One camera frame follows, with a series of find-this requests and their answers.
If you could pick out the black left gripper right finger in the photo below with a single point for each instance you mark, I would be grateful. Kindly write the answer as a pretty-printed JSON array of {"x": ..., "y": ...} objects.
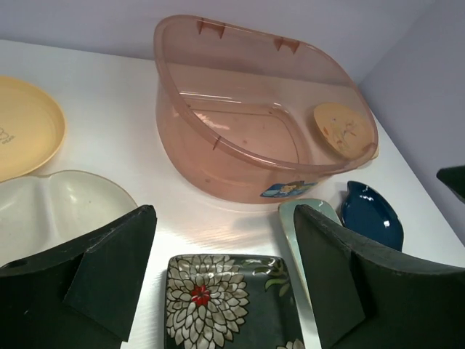
[{"x": 367, "y": 295}]

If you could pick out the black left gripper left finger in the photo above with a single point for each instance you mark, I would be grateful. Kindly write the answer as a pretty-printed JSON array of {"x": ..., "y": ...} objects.
[{"x": 82, "y": 293}]

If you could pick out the white divided round plate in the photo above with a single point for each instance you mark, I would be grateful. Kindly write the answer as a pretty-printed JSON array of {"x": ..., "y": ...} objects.
[{"x": 41, "y": 212}]

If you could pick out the black floral square plate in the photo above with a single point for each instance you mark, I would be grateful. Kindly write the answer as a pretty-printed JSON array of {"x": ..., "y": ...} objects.
[{"x": 230, "y": 301}]

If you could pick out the pink translucent plastic bin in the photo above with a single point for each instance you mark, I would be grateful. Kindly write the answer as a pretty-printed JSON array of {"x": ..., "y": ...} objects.
[{"x": 235, "y": 109}]

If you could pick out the light green rectangular plate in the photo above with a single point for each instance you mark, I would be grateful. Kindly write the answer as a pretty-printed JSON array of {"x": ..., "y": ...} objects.
[{"x": 299, "y": 251}]

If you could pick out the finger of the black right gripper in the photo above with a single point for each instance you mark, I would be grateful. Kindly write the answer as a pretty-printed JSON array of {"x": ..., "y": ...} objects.
[{"x": 454, "y": 179}]

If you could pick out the yellow round plastic plate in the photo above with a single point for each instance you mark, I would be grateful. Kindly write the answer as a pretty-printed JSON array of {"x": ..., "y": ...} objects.
[{"x": 33, "y": 128}]

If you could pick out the cream bird pattern plate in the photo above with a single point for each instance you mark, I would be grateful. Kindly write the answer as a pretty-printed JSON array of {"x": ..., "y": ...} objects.
[{"x": 347, "y": 131}]

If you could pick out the dark blue leaf plate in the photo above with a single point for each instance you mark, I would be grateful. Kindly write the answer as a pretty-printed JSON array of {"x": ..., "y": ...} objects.
[{"x": 368, "y": 213}]

